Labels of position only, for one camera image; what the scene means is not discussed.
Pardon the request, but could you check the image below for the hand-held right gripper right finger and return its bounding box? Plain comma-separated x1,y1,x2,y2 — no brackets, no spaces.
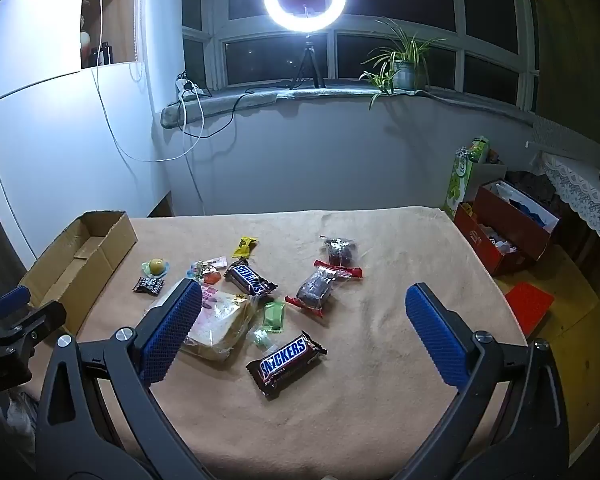
395,282,572,480

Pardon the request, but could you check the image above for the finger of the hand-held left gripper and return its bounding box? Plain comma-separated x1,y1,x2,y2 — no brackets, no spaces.
0,301,67,357
0,286,32,332

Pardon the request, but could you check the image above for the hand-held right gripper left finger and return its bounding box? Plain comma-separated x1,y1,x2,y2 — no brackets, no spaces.
34,277,216,480

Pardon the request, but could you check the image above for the clear sandwich bread packet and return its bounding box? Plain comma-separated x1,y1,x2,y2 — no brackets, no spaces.
145,286,259,362

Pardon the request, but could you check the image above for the clear green ball candy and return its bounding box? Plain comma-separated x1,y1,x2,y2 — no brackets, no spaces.
247,327,274,354

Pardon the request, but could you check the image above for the green candy packet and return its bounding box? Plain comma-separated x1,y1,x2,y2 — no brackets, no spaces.
261,299,287,334

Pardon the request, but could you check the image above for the brown chocolate bar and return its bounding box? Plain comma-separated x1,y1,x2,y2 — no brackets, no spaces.
246,331,327,401
223,258,279,297

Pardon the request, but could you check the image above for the clear red-edged snack packet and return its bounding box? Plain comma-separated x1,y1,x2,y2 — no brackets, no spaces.
285,260,364,318

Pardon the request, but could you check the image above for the small dark candy packet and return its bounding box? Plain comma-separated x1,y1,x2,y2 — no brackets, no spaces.
132,276,167,295

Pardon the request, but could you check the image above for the beige table cloth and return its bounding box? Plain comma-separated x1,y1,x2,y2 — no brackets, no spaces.
30,205,528,480

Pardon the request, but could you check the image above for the yellow jelly cup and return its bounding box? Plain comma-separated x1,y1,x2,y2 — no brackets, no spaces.
141,257,170,277

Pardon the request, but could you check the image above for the red cardboard box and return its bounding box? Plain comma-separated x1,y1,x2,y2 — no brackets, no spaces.
454,180,562,277

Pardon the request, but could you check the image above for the yellow candy packet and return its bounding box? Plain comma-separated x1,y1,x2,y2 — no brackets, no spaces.
231,236,259,259

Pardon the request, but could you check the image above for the clear dark snack packet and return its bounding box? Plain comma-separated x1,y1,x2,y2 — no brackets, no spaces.
320,235,359,267

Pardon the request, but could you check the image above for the green paper bag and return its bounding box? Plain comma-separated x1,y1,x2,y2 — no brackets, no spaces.
442,135,492,219

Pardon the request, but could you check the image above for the white lace tablecloth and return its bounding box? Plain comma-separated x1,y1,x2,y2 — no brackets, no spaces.
541,152,600,262

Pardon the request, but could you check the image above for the white power strip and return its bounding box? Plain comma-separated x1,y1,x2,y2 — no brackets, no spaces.
176,77,207,99

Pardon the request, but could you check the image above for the grey windowsill mat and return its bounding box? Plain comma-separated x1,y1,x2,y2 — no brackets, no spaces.
161,85,546,132

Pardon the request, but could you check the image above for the potted spider plant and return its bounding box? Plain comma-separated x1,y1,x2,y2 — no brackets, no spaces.
359,17,448,111

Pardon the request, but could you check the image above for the black tripod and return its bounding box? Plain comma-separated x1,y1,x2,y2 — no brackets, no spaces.
290,31,326,91

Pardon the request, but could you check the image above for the wooden cabinet shelf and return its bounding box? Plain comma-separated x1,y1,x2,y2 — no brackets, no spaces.
80,0,139,69

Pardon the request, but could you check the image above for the long white cable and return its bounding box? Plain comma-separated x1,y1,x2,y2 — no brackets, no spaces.
91,0,204,163

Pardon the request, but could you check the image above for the black cable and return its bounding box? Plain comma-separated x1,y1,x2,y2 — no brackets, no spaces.
180,77,303,217

